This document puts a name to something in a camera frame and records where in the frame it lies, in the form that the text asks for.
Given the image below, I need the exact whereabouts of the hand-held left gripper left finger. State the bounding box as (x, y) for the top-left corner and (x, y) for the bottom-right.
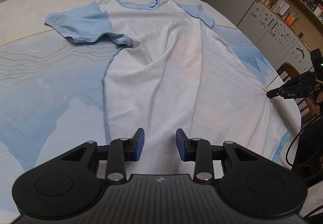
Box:
(61, 128), (146, 184)

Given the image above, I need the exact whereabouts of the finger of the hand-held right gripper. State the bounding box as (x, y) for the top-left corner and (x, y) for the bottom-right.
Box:
(271, 89), (314, 100)
(267, 72), (315, 99)

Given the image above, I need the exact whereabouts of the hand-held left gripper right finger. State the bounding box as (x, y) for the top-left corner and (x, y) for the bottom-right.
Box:
(176, 128), (263, 184)

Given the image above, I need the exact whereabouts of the light blue t-shirt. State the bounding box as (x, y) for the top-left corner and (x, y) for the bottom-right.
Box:
(45, 0), (291, 176)

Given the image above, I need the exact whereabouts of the person's right hand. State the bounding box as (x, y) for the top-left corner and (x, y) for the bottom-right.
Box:
(310, 94), (323, 116)

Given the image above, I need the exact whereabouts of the wooden chair with curved back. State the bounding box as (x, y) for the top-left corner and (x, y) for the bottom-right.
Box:
(276, 62), (313, 124)

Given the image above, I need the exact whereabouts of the white cabinet with stickers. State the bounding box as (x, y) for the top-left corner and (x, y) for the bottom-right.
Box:
(237, 0), (316, 81)

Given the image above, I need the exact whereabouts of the black cable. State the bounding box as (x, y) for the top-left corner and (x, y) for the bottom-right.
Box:
(286, 113), (323, 167)

